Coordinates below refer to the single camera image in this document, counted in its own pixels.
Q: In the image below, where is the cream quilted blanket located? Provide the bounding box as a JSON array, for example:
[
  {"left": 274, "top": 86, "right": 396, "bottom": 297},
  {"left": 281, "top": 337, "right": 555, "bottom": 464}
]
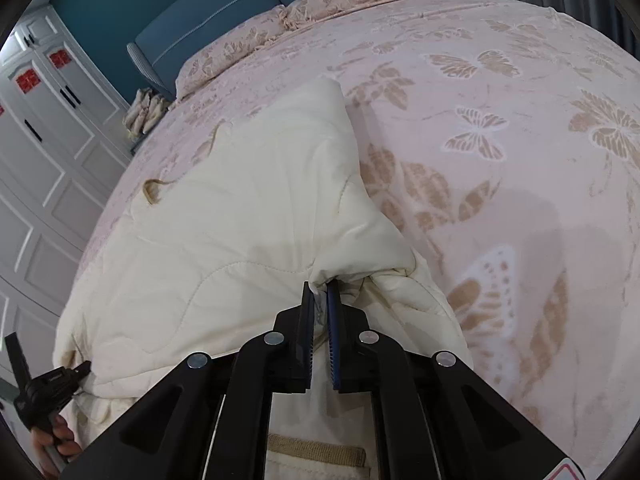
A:
[{"left": 53, "top": 78, "right": 470, "bottom": 448}]

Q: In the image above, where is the left hand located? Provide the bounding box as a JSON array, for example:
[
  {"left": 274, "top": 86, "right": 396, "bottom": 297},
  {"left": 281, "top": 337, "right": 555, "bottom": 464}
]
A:
[{"left": 30, "top": 415, "right": 82, "bottom": 479}]

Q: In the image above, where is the white wardrobe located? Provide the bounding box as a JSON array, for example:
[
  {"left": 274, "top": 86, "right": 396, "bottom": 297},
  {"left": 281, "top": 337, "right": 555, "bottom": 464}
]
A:
[{"left": 0, "top": 6, "right": 130, "bottom": 375}]

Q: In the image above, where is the pink butterfly bedspread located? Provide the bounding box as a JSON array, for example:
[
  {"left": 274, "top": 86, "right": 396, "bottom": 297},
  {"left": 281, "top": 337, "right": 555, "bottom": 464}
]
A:
[{"left": 74, "top": 0, "right": 639, "bottom": 479}]

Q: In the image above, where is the pile of cream cloths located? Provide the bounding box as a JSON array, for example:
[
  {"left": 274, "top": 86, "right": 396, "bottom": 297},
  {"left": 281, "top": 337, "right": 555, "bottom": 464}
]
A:
[{"left": 122, "top": 88, "right": 170, "bottom": 141}]

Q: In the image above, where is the left pink floral pillow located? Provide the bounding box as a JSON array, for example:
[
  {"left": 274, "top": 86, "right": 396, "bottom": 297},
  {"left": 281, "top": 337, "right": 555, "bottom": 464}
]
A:
[{"left": 175, "top": 4, "right": 285, "bottom": 102}]

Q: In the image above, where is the pink floral pillow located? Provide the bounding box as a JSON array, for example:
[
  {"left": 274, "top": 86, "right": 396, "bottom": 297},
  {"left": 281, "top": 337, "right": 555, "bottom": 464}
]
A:
[
  {"left": 175, "top": 4, "right": 285, "bottom": 102},
  {"left": 280, "top": 0, "right": 393, "bottom": 30}
]

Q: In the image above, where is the right pink floral pillow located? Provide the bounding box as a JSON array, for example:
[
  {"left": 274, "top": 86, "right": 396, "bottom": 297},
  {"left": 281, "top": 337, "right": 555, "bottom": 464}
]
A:
[{"left": 280, "top": 0, "right": 393, "bottom": 30}]

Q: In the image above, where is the blue upholstered headboard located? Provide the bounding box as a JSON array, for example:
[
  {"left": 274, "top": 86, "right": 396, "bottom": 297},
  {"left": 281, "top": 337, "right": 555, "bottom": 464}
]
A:
[{"left": 127, "top": 0, "right": 294, "bottom": 100}]

